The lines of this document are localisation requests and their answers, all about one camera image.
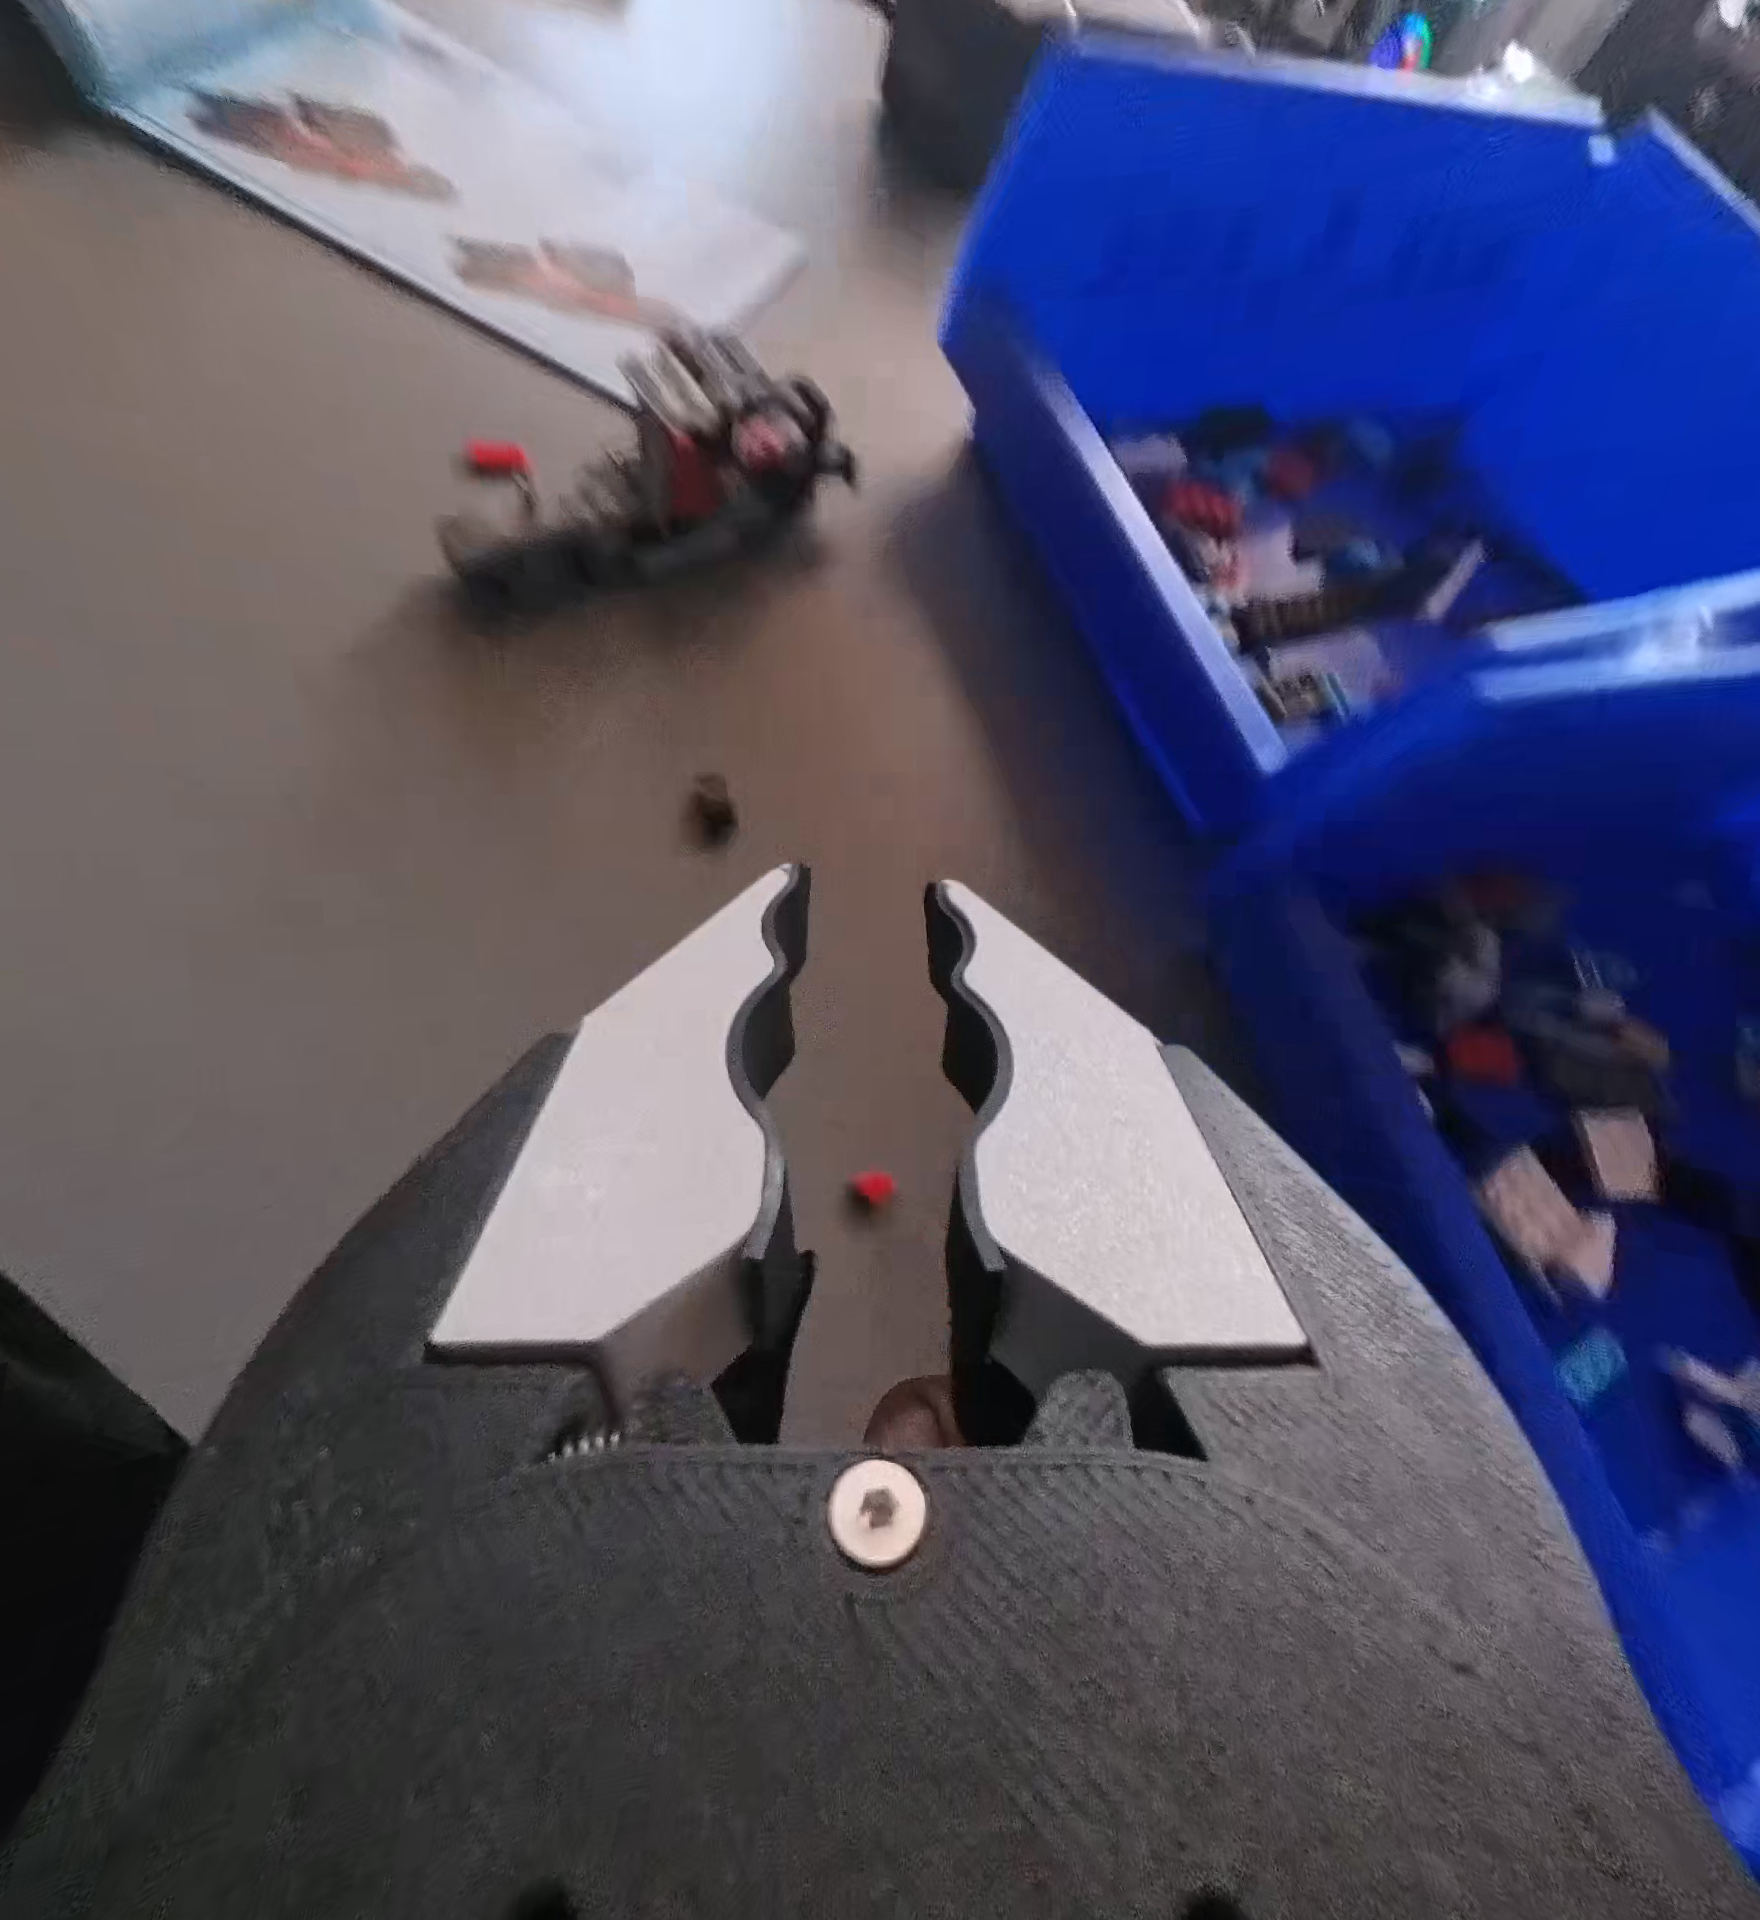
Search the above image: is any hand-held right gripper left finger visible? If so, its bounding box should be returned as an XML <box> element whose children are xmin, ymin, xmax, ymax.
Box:
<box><xmin>427</xmin><ymin>862</ymin><xmax>816</xmax><ymax>1445</ymax></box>

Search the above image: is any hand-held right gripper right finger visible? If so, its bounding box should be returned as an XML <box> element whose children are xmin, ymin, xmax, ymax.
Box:
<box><xmin>925</xmin><ymin>880</ymin><xmax>1317</xmax><ymax>1449</ymax></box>

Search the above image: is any brown desk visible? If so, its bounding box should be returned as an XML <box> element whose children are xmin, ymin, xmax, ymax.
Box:
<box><xmin>0</xmin><ymin>0</ymin><xmax>1272</xmax><ymax>1445</ymax></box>

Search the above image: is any person's right hand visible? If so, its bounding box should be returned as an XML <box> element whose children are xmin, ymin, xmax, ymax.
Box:
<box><xmin>869</xmin><ymin>1378</ymin><xmax>961</xmax><ymax>1452</ymax></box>

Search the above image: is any pile of loose toy bricks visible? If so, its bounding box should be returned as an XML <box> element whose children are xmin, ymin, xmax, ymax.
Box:
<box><xmin>1353</xmin><ymin>867</ymin><xmax>1760</xmax><ymax>1503</ymax></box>
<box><xmin>1113</xmin><ymin>406</ymin><xmax>1587</xmax><ymax>725</ymax></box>

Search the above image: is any blue plastic bin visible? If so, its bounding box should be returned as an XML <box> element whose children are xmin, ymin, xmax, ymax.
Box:
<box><xmin>939</xmin><ymin>36</ymin><xmax>1760</xmax><ymax>837</ymax></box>
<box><xmin>1207</xmin><ymin>594</ymin><xmax>1760</xmax><ymax>1920</ymax></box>

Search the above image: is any toy brick truck model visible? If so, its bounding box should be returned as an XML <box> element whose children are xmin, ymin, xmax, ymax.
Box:
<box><xmin>437</xmin><ymin>327</ymin><xmax>860</xmax><ymax>606</ymax></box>

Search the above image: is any toy instruction booklet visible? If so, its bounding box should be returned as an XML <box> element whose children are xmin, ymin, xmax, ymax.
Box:
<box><xmin>70</xmin><ymin>0</ymin><xmax>810</xmax><ymax>409</ymax></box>

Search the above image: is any black rectangular device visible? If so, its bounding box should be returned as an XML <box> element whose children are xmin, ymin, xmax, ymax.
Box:
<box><xmin>878</xmin><ymin>0</ymin><xmax>1065</xmax><ymax>192</ymax></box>

